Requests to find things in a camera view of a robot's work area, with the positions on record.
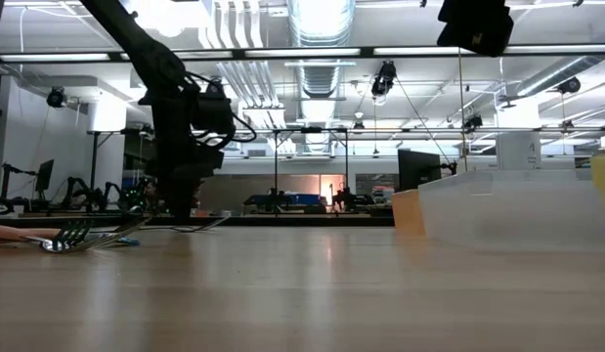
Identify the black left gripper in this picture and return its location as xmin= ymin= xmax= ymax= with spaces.
xmin=144 ymin=144 xmax=226 ymax=220

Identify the wooden-handled silver fork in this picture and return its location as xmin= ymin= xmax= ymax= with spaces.
xmin=0 ymin=217 xmax=151 ymax=248

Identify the black hanging spotlight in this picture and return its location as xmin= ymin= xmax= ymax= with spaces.
xmin=370 ymin=60 xmax=399 ymax=107

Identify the black ceiling spotlight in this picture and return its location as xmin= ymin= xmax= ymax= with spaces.
xmin=557 ymin=76 xmax=583 ymax=96
xmin=46 ymin=86 xmax=68 ymax=110

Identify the black overhead light beam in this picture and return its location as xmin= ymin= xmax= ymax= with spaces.
xmin=0 ymin=44 xmax=605 ymax=65

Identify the blue background workbench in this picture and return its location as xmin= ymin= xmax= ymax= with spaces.
xmin=241 ymin=192 xmax=328 ymax=215

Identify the white square column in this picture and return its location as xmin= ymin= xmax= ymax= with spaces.
xmin=495 ymin=130 xmax=543 ymax=171

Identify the small black background monitor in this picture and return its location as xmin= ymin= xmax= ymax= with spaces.
xmin=35 ymin=159 xmax=56 ymax=195

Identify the clear plastic bin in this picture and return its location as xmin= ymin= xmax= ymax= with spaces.
xmin=417 ymin=168 xmax=605 ymax=253

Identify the orange plastic bin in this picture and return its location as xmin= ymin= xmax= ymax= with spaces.
xmin=391 ymin=189 xmax=427 ymax=238

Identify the grey round ceiling duct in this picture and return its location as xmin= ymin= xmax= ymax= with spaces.
xmin=514 ymin=52 xmax=605 ymax=99

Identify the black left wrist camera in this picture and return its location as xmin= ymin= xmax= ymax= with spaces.
xmin=191 ymin=90 xmax=238 ymax=137

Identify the black background rig frame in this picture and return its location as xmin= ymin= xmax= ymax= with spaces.
xmin=89 ymin=126 xmax=351 ymax=217

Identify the black left camera cable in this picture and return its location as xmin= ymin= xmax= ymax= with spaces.
xmin=183 ymin=71 xmax=259 ymax=152

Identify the black aluminium table frame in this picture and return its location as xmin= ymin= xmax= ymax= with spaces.
xmin=0 ymin=213 xmax=396 ymax=228

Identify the silver ribbed ventilation duct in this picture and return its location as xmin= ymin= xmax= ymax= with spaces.
xmin=285 ymin=0 xmax=357 ymax=100

